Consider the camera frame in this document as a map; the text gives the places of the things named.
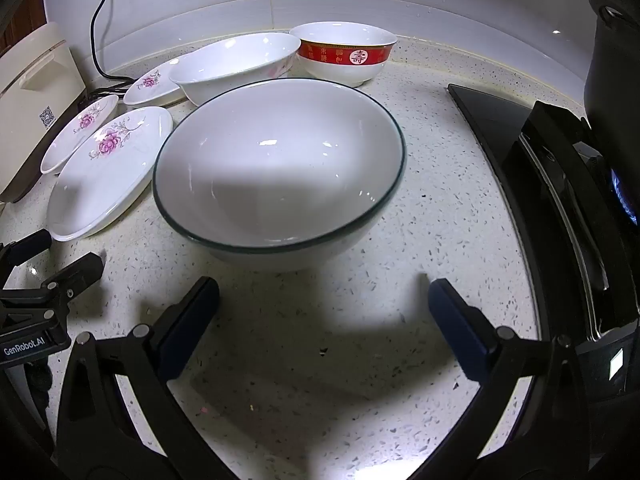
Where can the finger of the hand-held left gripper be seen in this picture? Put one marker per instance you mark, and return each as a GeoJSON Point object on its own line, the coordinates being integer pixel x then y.
{"type": "Point", "coordinates": [32, 242]}
{"type": "Point", "coordinates": [80, 269]}

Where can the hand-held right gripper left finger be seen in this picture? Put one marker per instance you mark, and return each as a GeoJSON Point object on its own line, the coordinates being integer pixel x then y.
{"type": "Point", "coordinates": [192, 320]}

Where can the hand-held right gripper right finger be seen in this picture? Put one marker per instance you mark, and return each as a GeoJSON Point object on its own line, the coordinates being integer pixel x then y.
{"type": "Point", "coordinates": [457, 325]}

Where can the large green-rimmed white bowl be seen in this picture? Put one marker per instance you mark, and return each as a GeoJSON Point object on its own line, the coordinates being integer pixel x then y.
{"type": "Point", "coordinates": [280, 170]}

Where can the white floral plate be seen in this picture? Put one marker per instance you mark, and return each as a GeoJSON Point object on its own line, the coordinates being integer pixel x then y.
{"type": "Point", "coordinates": [150, 85]}
{"type": "Point", "coordinates": [75, 135]}
{"type": "Point", "coordinates": [107, 180]}

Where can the red banded white bowl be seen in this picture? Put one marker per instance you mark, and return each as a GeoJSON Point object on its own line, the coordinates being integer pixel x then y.
{"type": "Point", "coordinates": [345, 55]}

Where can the beige rice cooker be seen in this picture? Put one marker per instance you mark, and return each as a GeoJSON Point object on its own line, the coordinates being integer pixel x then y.
{"type": "Point", "coordinates": [35, 110]}

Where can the black stove pan support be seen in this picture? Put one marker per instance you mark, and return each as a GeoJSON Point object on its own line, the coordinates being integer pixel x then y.
{"type": "Point", "coordinates": [560, 145]}

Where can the black gas stove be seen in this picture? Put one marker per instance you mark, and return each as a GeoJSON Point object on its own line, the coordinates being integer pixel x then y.
{"type": "Point", "coordinates": [495, 115]}

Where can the brown wooden cabinet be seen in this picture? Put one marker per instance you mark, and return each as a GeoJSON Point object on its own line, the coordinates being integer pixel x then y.
{"type": "Point", "coordinates": [22, 20]}

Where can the wide white floral bowl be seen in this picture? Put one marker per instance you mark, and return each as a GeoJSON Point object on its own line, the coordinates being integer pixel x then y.
{"type": "Point", "coordinates": [230, 67]}

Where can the black cooking pot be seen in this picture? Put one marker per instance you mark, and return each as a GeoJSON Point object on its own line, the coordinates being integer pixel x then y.
{"type": "Point", "coordinates": [615, 75]}

